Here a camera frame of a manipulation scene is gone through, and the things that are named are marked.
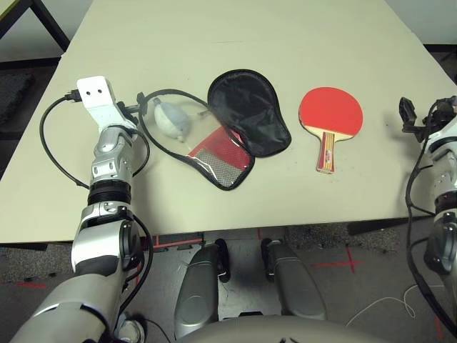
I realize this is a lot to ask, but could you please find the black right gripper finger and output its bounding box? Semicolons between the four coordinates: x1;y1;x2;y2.
398;96;417;124

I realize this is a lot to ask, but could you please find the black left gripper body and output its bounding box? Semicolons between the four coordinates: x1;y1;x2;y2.
116;101;140;126

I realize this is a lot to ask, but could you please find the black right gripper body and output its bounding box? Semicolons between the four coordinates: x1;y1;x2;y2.
402;119;435;143

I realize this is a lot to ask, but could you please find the grey-blue plush keychain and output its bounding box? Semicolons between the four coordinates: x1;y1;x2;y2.
152;97;192;143

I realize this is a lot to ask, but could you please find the red ping-pong paddle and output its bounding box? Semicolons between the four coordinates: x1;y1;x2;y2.
298;86;364;174

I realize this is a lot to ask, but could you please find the red black paddle case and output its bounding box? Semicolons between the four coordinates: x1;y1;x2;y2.
137;69;293;192

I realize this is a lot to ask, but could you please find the grey left robot leg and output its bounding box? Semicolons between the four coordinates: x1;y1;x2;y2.
174;238;230;340

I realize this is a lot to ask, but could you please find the grey robot leg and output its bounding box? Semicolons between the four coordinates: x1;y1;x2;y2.
260;238;328;322
174;238;230;340

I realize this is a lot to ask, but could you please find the grey right robot leg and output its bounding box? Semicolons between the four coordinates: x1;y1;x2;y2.
260;238;328;322

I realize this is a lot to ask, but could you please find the white sneaker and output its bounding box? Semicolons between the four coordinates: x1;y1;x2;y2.
116;312;148;343

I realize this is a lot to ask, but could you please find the grey robot torso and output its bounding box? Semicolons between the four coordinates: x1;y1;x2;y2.
174;316;393;343

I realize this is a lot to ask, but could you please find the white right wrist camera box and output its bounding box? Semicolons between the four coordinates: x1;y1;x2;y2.
428;95;457;154

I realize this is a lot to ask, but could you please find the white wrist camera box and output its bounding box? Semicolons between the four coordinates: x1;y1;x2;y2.
76;74;139;129
428;95;457;154

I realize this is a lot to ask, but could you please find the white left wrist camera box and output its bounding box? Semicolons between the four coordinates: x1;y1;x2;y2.
76;74;139;129

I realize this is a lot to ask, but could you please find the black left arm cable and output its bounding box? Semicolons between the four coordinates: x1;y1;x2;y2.
39;89;155;329

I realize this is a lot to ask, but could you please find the black table frame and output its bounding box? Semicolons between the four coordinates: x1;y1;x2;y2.
0;0;71;54

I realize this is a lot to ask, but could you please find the white floor cord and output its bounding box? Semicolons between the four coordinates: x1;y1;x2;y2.
344;284;447;328

